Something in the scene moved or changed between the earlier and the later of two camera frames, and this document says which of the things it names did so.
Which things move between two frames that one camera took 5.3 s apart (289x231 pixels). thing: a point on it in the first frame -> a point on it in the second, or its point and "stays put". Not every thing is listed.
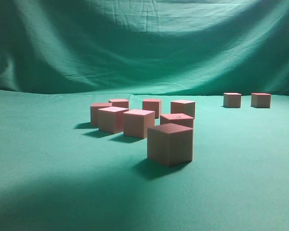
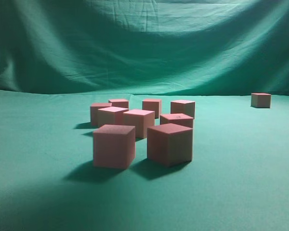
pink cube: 123,103 stays put
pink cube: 261,100 stays put
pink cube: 94,111 stays put
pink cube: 232,100 -> 114,146
